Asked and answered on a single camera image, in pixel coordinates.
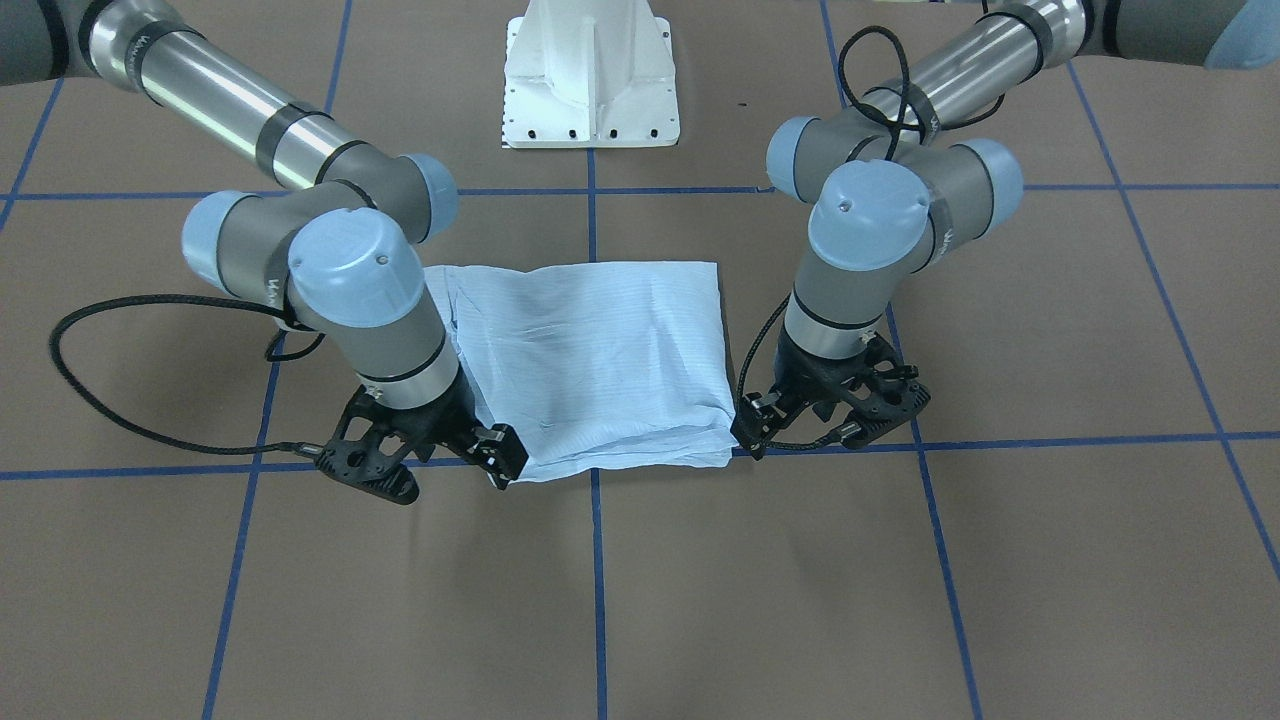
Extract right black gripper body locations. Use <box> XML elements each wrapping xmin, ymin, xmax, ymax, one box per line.
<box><xmin>360</xmin><ymin>375</ymin><xmax>500</xmax><ymax>471</ymax></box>

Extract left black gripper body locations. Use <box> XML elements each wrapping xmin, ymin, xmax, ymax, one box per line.
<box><xmin>755</xmin><ymin>331</ymin><xmax>881</xmax><ymax>430</ymax></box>

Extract light blue button-up shirt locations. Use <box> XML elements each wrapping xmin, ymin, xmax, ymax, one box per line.
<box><xmin>424</xmin><ymin>261</ymin><xmax>736</xmax><ymax>482</ymax></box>

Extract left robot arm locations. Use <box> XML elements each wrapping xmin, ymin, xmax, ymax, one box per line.
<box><xmin>732</xmin><ymin>1</ymin><xmax>1277</xmax><ymax>459</ymax></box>

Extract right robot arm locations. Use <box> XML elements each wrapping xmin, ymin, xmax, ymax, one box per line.
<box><xmin>3</xmin><ymin>1</ymin><xmax>529</xmax><ymax>505</ymax></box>

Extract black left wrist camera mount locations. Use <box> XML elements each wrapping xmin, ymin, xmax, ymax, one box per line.
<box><xmin>813</xmin><ymin>332</ymin><xmax>932</xmax><ymax>450</ymax></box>

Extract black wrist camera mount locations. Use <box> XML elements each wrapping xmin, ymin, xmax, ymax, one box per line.
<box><xmin>813</xmin><ymin>332</ymin><xmax>932</xmax><ymax>450</ymax></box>
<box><xmin>314</xmin><ymin>388</ymin><xmax>422</xmax><ymax>506</ymax></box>

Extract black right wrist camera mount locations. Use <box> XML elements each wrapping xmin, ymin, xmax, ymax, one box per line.
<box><xmin>314</xmin><ymin>388</ymin><xmax>422</xmax><ymax>506</ymax></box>

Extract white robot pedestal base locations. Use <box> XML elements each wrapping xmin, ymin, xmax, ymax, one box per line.
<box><xmin>500</xmin><ymin>1</ymin><xmax>681</xmax><ymax>149</ymax></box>

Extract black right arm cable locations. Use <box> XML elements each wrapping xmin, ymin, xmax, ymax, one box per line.
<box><xmin>47</xmin><ymin>293</ymin><xmax>332</xmax><ymax>459</ymax></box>

